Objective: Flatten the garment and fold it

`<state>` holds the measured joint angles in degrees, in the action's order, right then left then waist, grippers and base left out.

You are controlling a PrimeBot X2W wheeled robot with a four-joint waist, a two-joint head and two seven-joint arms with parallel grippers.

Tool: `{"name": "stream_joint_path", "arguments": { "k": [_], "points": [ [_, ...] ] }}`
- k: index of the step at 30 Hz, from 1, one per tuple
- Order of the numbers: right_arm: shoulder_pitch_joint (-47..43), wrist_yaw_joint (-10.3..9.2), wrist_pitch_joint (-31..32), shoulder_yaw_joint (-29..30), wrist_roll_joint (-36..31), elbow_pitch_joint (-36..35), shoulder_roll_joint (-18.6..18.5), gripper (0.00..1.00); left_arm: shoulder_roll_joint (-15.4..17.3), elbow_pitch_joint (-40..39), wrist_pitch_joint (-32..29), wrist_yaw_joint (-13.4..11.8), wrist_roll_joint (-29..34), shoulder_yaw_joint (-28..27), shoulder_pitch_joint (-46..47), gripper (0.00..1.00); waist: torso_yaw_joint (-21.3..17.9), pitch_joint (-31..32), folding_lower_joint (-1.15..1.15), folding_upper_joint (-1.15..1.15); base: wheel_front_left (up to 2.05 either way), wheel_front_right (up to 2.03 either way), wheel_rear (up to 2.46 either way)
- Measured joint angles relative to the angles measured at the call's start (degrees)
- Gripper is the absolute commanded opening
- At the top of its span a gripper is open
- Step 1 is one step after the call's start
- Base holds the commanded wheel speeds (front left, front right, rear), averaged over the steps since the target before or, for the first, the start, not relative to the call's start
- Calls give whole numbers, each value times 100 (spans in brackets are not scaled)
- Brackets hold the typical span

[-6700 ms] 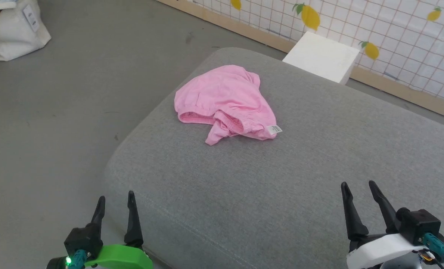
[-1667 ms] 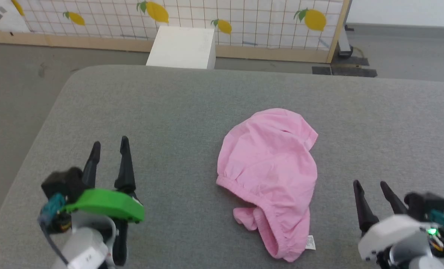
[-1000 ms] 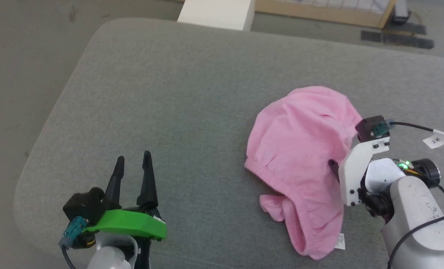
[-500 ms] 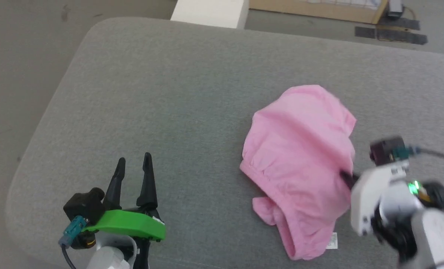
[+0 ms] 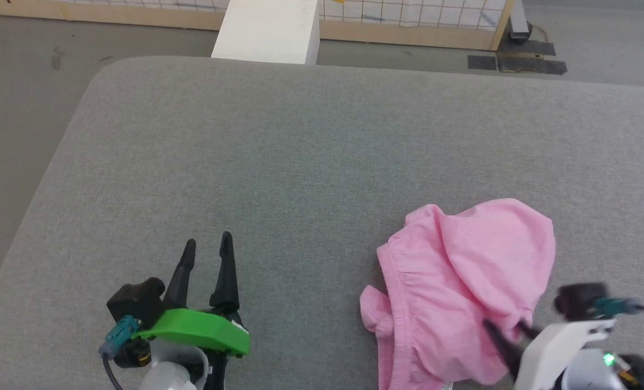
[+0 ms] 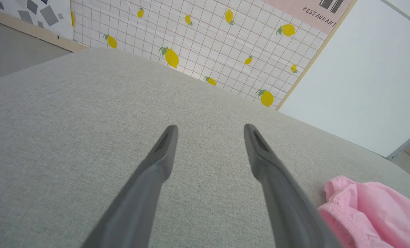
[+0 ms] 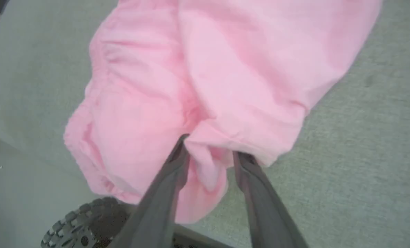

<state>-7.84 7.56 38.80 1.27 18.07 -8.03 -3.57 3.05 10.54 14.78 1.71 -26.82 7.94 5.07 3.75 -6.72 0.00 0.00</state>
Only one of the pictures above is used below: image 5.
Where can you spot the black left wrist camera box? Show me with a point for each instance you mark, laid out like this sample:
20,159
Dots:
136,302

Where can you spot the teal camera connector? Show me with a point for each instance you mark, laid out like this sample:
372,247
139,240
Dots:
614,307
118,335

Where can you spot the teal right camera connector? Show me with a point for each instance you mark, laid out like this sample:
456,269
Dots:
614,307

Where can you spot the grey fabric sofa cushion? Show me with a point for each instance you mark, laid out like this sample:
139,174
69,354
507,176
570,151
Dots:
300,189

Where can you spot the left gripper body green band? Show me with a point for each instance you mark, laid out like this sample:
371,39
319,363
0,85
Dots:
197,329

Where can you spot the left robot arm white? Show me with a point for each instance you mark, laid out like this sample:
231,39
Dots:
164,371

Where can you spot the teal left camera connector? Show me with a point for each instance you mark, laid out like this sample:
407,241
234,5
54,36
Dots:
118,335

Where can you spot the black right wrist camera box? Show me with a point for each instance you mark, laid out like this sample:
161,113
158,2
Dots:
577,300

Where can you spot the black floor mat under post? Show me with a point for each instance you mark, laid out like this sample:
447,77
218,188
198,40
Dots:
538,47

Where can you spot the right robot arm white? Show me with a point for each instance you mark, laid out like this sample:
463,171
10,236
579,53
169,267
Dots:
598,371

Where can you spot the long black floor mat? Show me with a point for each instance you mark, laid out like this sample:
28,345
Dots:
533,65

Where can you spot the pink garment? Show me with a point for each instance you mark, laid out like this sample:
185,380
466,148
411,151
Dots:
462,281

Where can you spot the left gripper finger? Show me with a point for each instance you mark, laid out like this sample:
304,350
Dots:
226,279
181,281

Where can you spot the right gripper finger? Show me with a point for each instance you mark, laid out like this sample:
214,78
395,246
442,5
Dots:
528,330
505,345

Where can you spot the grey metal post foot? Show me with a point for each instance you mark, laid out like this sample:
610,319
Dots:
518,24

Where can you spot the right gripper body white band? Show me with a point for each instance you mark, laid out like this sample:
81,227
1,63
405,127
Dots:
552,346

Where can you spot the white rectangular box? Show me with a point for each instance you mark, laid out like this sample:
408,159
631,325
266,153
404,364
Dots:
270,30

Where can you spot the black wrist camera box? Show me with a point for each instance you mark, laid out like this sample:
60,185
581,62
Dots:
136,302
577,300

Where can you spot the wooden framed lemon print panel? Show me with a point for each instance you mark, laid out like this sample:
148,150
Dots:
408,24

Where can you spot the small black floor mat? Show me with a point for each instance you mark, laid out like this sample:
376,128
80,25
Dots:
482,63

